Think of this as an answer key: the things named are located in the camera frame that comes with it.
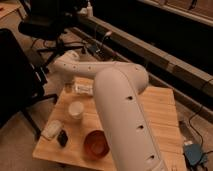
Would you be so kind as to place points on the small black object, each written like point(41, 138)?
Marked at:
point(62, 138)

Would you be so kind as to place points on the black office chair near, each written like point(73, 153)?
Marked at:
point(21, 85)

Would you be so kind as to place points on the black office chair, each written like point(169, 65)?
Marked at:
point(21, 85)
point(48, 19)

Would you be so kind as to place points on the orange bowl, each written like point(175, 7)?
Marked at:
point(95, 145)

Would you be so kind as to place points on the pale green sponge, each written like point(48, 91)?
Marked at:
point(52, 129)

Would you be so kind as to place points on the black office chair far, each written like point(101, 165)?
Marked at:
point(48, 19)

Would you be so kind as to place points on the blue electronic box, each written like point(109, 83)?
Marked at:
point(194, 154)

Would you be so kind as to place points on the white spray bottle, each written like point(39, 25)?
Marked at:
point(89, 9)

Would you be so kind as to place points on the white paper cup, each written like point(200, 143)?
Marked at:
point(76, 110)

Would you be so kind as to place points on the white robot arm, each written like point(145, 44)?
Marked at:
point(116, 89)

